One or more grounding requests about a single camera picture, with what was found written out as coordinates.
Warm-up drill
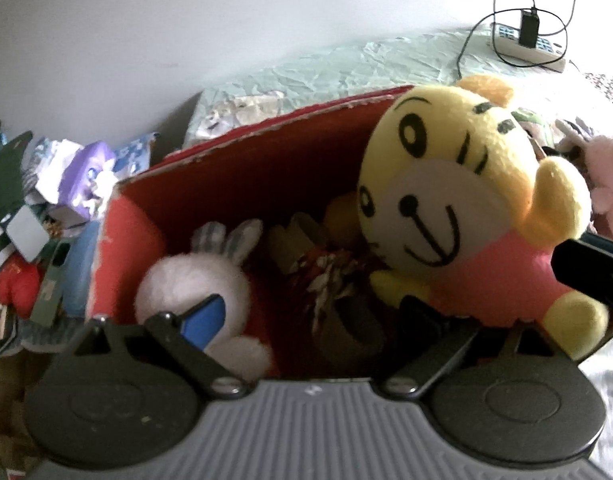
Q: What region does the pink teddy bear plush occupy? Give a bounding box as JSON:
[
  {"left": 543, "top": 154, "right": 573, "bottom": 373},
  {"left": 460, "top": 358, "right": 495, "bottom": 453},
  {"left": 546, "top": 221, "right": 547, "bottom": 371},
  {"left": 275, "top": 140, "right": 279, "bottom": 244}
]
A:
[{"left": 585, "top": 136, "right": 613, "bottom": 237}]

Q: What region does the yellow tiger plush toy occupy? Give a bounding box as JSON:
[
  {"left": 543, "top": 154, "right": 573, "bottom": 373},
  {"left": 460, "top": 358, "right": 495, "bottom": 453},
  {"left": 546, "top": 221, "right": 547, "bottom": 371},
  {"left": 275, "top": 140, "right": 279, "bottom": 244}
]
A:
[{"left": 357, "top": 75, "right": 609, "bottom": 360}]

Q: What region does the white rabbit plush toy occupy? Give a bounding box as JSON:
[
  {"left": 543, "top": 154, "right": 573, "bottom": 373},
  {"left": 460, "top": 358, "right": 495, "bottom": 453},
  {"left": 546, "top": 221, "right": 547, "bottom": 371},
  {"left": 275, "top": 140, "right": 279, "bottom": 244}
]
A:
[{"left": 134, "top": 219, "right": 272, "bottom": 382}]

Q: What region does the red cardboard box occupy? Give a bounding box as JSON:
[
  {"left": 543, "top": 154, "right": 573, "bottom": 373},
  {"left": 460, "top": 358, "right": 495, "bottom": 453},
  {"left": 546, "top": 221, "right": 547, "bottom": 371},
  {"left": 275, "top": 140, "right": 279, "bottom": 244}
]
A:
[{"left": 85, "top": 84, "right": 613, "bottom": 380}]

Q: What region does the dark toy in box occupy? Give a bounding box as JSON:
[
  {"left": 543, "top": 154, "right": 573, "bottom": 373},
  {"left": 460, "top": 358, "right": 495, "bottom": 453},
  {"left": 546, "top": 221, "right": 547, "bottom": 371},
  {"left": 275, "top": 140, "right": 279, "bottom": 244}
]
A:
[{"left": 270, "top": 194, "right": 388, "bottom": 361}]

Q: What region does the red plush toy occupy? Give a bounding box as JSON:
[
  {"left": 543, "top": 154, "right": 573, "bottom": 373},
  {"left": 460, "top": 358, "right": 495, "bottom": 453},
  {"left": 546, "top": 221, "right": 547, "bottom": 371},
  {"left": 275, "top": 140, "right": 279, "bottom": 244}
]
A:
[{"left": 0, "top": 252, "right": 42, "bottom": 318}]

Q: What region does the purple toy box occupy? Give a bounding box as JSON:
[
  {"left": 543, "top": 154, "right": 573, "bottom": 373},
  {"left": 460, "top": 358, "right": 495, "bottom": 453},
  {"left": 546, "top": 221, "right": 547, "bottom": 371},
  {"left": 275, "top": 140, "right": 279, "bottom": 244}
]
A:
[{"left": 50, "top": 141, "right": 118, "bottom": 228}]

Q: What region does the white power strip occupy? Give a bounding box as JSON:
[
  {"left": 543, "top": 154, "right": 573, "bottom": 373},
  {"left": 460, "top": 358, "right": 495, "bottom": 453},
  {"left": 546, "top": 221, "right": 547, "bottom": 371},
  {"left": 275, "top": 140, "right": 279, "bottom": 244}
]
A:
[{"left": 488, "top": 22, "right": 568, "bottom": 74}]

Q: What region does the black charger adapter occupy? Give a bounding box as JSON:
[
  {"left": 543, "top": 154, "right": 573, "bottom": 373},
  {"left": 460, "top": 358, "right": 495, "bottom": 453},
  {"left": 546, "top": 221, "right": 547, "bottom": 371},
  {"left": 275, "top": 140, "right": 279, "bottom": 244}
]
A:
[{"left": 518, "top": 6, "right": 539, "bottom": 49}]

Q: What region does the light green bed sheet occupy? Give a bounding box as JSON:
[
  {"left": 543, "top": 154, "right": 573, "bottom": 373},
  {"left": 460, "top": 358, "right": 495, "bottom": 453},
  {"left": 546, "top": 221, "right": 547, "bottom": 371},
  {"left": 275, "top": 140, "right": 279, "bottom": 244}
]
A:
[{"left": 184, "top": 29, "right": 613, "bottom": 148}]

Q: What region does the black charger cable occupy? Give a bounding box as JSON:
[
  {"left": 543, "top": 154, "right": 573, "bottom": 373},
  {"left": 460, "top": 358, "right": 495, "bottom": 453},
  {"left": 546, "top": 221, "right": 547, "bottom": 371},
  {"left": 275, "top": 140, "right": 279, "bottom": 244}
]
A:
[{"left": 456, "top": 0, "right": 582, "bottom": 82}]

